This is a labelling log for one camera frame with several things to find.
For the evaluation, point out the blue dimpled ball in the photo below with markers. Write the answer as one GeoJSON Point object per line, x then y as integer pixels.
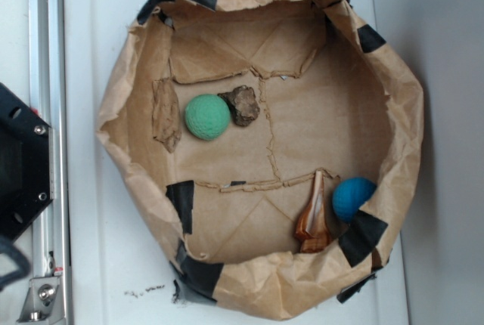
{"type": "Point", "coordinates": [350, 195]}

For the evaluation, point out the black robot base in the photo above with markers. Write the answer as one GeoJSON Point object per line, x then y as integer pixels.
{"type": "Point", "coordinates": [25, 165]}

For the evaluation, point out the green dimpled ball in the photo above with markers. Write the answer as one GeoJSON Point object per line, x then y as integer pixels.
{"type": "Point", "coordinates": [207, 116]}

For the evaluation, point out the brown rock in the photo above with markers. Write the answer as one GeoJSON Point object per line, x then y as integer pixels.
{"type": "Point", "coordinates": [242, 105]}

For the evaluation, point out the brown glossy seashell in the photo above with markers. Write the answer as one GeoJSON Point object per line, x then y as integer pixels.
{"type": "Point", "coordinates": [311, 228]}

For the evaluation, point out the metal corner bracket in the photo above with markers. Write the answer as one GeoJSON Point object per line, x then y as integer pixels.
{"type": "Point", "coordinates": [43, 303]}

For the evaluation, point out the aluminium rail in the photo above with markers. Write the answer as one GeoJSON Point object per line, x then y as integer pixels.
{"type": "Point", "coordinates": [51, 242]}

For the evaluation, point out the brown paper bag enclosure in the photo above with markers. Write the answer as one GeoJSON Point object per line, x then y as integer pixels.
{"type": "Point", "coordinates": [333, 97]}

